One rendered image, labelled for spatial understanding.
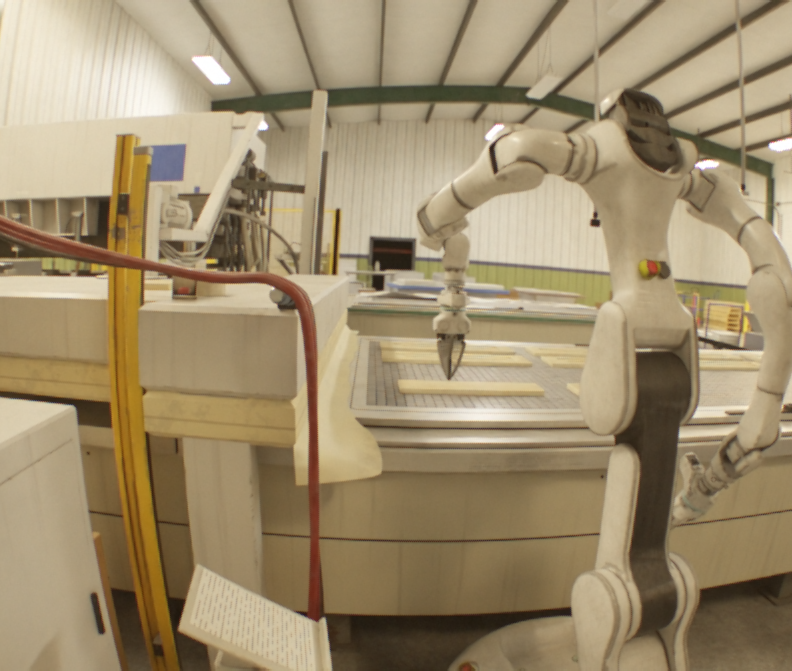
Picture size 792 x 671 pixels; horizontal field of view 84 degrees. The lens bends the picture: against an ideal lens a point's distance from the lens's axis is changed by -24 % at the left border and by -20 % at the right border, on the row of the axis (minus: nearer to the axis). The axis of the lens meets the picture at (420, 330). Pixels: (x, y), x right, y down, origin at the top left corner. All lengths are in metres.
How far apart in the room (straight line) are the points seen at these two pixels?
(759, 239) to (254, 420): 1.06
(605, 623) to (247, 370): 0.84
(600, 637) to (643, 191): 0.82
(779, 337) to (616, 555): 0.51
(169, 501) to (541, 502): 1.06
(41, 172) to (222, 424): 3.86
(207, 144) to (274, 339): 3.16
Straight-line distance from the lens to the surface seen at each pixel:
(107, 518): 1.75
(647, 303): 1.00
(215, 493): 1.22
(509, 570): 1.66
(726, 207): 1.18
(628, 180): 1.02
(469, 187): 1.08
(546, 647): 1.57
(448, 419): 1.53
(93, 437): 1.59
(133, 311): 1.23
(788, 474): 2.07
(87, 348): 1.49
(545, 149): 1.00
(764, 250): 1.11
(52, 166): 4.72
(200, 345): 1.11
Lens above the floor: 1.30
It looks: 7 degrees down
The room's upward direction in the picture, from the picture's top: 3 degrees clockwise
